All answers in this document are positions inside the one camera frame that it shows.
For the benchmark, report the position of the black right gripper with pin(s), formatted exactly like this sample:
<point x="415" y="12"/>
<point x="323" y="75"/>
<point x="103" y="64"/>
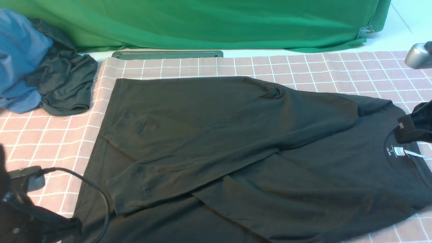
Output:
<point x="416" y="126"/>

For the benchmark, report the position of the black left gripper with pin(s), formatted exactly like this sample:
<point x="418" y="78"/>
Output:
<point x="24" y="222"/>

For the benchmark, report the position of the dark gray long-sleeved shirt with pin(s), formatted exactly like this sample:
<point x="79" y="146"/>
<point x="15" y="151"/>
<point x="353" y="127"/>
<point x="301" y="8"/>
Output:
<point x="241" y="160"/>

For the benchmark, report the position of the pink grid-patterned tablecloth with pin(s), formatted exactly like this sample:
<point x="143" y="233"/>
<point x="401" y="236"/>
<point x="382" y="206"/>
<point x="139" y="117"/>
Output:
<point x="38" y="139"/>

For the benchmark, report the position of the metal binder clip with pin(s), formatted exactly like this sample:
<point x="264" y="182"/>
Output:
<point x="365" y="32"/>

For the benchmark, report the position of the dark gray crumpled garment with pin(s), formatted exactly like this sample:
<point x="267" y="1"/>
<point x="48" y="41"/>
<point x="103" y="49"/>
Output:
<point x="64" y="78"/>

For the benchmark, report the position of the blue garment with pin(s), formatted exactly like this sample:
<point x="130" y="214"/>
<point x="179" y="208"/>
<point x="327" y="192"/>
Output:
<point x="22" y="49"/>

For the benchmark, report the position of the green backdrop cloth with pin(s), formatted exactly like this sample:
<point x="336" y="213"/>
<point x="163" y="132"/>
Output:
<point x="306" y="26"/>

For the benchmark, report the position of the green plastic tray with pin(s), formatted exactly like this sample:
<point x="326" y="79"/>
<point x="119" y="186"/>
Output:
<point x="148" y="55"/>

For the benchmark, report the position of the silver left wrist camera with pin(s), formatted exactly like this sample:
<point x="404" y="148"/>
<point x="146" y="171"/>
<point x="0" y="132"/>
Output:
<point x="28" y="179"/>

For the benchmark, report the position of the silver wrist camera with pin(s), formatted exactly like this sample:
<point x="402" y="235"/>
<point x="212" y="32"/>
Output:
<point x="419" y="56"/>
<point x="28" y="179"/>

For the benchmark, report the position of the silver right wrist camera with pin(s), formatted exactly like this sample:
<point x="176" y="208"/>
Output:
<point x="419" y="56"/>

